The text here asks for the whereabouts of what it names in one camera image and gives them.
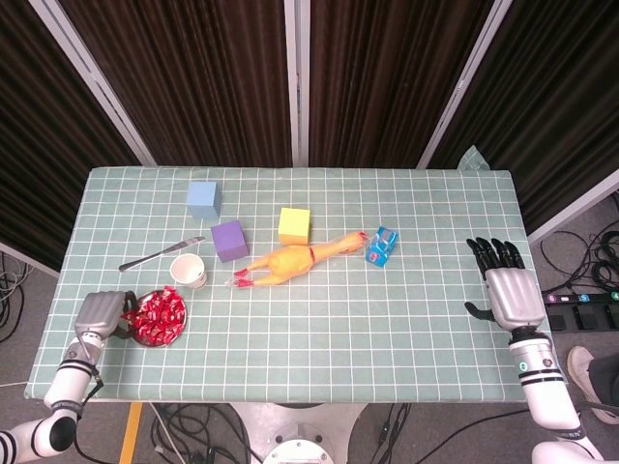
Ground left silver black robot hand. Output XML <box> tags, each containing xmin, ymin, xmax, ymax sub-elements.
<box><xmin>74</xmin><ymin>289</ymin><xmax>139</xmax><ymax>339</ymax></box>

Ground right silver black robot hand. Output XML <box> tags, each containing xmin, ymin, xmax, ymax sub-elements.
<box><xmin>463</xmin><ymin>236</ymin><xmax>547</xmax><ymax>333</ymax></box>

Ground round metal plate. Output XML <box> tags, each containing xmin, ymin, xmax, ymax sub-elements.
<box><xmin>126</xmin><ymin>288</ymin><xmax>189</xmax><ymax>348</ymax></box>

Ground white paper cup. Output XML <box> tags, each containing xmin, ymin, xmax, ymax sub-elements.
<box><xmin>169</xmin><ymin>253</ymin><xmax>209</xmax><ymax>291</ymax></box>

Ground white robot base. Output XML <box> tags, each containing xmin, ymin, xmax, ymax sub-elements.
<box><xmin>230</xmin><ymin>402</ymin><xmax>369</xmax><ymax>464</ymax></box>

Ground metal butter knife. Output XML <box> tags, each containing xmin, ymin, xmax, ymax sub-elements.
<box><xmin>118</xmin><ymin>236</ymin><xmax>207</xmax><ymax>274</ymax></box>

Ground beige shoe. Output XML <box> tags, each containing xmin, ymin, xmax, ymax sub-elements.
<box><xmin>566</xmin><ymin>345</ymin><xmax>619</xmax><ymax>426</ymax></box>

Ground yellow floor tape strip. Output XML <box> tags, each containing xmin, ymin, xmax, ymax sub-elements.
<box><xmin>118</xmin><ymin>402</ymin><xmax>145</xmax><ymax>464</ymax></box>

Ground dark trouser leg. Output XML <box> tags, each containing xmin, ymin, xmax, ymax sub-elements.
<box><xmin>587</xmin><ymin>354</ymin><xmax>619</xmax><ymax>418</ymax></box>

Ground blue snack packet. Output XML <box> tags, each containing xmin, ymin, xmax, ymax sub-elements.
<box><xmin>365</xmin><ymin>225</ymin><xmax>400</xmax><ymax>267</ymax></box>

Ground purple foam cube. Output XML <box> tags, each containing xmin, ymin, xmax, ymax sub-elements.
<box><xmin>210</xmin><ymin>219</ymin><xmax>251</xmax><ymax>264</ymax></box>

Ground light blue foam cube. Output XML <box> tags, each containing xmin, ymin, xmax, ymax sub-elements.
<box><xmin>186</xmin><ymin>180</ymin><xmax>223</xmax><ymax>219</ymax></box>

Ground green checkered tablecloth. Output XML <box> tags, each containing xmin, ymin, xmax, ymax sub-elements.
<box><xmin>23</xmin><ymin>145</ymin><xmax>555</xmax><ymax>404</ymax></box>

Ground yellow rubber chicken toy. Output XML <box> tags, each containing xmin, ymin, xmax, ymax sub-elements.
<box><xmin>226</xmin><ymin>230</ymin><xmax>371</xmax><ymax>290</ymax></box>

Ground yellow foam cube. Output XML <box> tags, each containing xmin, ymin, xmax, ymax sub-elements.
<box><xmin>278</xmin><ymin>207</ymin><xmax>311</xmax><ymax>247</ymax></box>

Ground black floor cables tangle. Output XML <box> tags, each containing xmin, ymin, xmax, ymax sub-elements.
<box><xmin>539</xmin><ymin>190</ymin><xmax>619</xmax><ymax>291</ymax></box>
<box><xmin>149</xmin><ymin>402</ymin><xmax>265</xmax><ymax>464</ymax></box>

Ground grey floor cables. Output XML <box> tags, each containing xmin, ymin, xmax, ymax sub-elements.
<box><xmin>0</xmin><ymin>250</ymin><xmax>28</xmax><ymax>344</ymax></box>

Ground black floor cable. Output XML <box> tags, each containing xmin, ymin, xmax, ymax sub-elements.
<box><xmin>368</xmin><ymin>402</ymin><xmax>413</xmax><ymax>464</ymax></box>

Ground dark partition screen white frame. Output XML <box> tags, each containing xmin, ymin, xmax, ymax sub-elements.
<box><xmin>0</xmin><ymin>0</ymin><xmax>619</xmax><ymax>276</ymax></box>

